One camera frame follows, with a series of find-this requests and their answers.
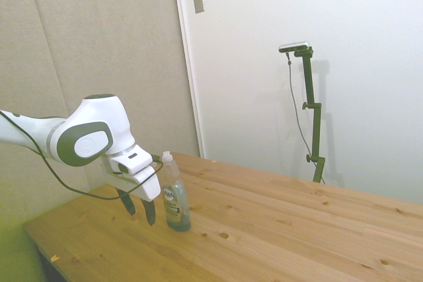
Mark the silver exterior camera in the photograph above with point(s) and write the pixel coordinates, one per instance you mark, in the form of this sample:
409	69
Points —
294	46

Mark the grey wall switch plate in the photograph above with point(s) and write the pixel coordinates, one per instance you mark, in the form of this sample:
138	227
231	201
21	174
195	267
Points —
198	1

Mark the clear blue dish soap bottle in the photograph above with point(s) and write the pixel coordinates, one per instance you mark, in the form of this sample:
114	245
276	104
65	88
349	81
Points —
176	202

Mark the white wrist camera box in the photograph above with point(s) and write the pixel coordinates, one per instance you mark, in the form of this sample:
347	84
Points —
130	161

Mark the dark green camera stand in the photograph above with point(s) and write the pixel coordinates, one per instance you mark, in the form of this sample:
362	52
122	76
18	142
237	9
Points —
312	110

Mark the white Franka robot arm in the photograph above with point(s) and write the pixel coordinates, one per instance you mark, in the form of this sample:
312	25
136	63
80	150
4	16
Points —
89	130

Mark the white door frame strip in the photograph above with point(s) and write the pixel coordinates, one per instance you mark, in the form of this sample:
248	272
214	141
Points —
188	64

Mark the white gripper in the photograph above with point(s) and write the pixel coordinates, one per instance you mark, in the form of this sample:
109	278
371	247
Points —
145	186

